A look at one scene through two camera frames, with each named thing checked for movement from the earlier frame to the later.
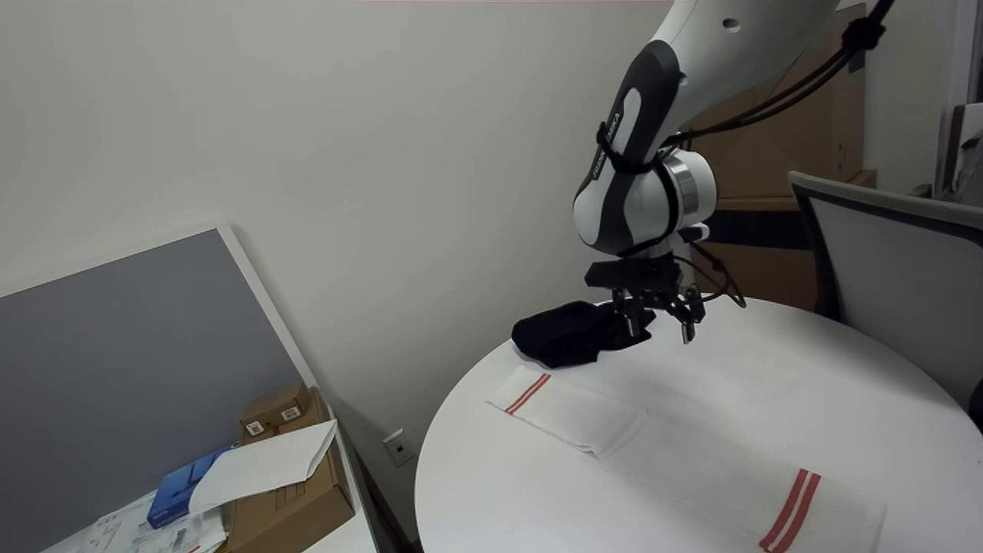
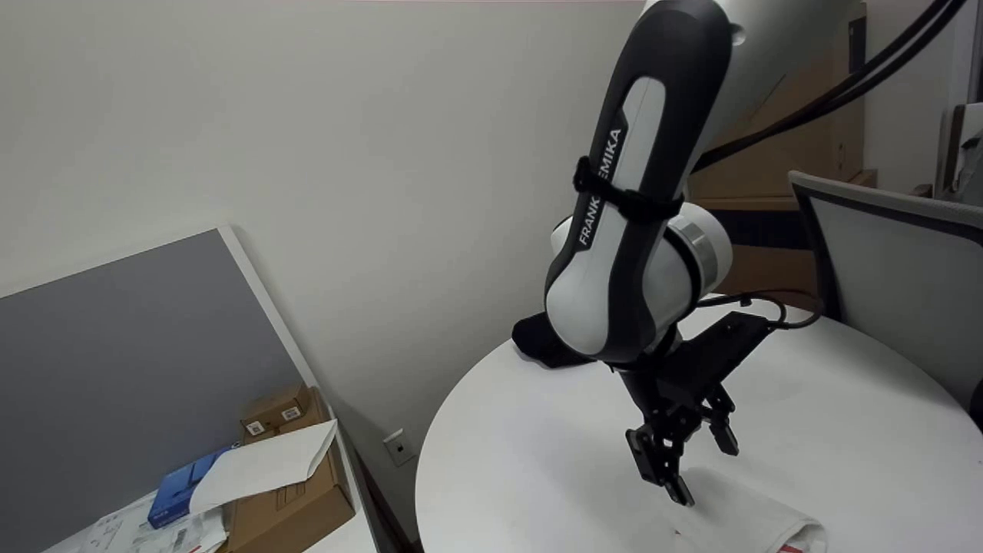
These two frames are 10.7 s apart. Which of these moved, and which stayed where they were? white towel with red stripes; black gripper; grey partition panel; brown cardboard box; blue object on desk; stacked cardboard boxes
Moved: white towel with red stripes; black gripper
Stayed: stacked cardboard boxes; brown cardboard box; blue object on desk; grey partition panel
